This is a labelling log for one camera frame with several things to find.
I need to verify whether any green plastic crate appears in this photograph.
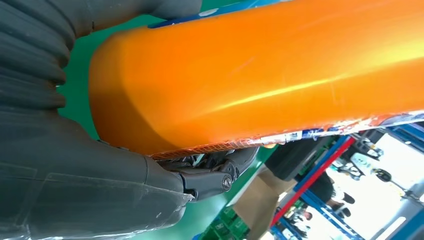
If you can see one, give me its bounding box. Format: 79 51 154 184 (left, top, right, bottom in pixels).
216 205 240 229

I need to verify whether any cardboard box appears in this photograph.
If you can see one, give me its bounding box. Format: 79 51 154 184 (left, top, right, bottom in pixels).
231 168 299 240

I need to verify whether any person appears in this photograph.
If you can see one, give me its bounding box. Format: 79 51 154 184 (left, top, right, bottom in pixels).
309 172 357 220

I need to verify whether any blue rack with red beam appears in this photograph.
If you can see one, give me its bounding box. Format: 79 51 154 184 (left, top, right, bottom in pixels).
269 122 424 240

